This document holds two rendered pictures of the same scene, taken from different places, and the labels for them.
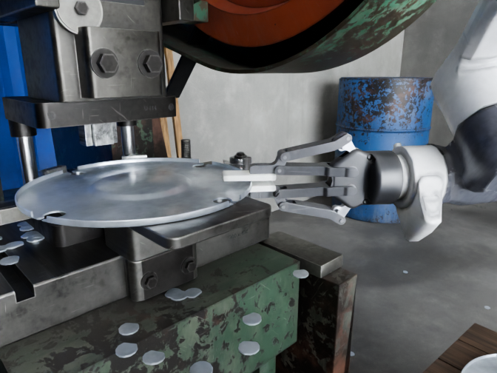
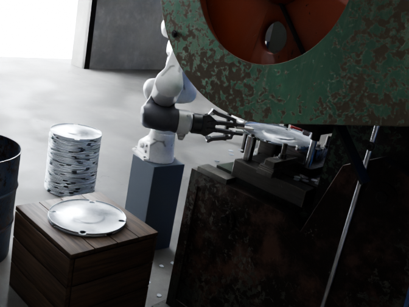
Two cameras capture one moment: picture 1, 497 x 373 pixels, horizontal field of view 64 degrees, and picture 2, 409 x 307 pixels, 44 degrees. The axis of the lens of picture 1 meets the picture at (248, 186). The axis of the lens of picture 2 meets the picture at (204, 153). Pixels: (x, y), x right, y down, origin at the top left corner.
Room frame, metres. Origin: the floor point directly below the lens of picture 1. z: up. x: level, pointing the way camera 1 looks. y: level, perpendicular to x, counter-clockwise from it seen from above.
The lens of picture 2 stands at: (2.34, -0.38, 1.25)
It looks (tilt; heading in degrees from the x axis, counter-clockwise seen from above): 17 degrees down; 172
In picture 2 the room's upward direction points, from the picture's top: 11 degrees clockwise
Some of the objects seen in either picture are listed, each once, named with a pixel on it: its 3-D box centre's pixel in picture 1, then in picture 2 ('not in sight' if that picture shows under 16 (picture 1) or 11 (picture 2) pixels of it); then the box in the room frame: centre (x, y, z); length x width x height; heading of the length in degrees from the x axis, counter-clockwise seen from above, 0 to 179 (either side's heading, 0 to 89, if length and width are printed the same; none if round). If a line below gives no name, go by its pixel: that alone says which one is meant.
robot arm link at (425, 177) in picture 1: (416, 193); (182, 125); (0.53, -0.23, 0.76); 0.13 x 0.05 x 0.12; 6
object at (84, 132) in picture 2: not in sight; (76, 131); (-0.52, -0.73, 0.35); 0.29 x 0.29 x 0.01
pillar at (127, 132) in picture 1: (128, 142); (312, 147); (0.70, 0.21, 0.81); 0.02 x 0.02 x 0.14
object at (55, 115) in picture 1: (93, 115); (313, 125); (0.60, 0.23, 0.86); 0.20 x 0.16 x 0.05; 134
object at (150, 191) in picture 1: (141, 183); (279, 134); (0.51, 0.14, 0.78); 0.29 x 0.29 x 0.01
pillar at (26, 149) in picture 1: (26, 155); not in sight; (0.59, 0.33, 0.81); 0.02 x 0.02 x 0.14
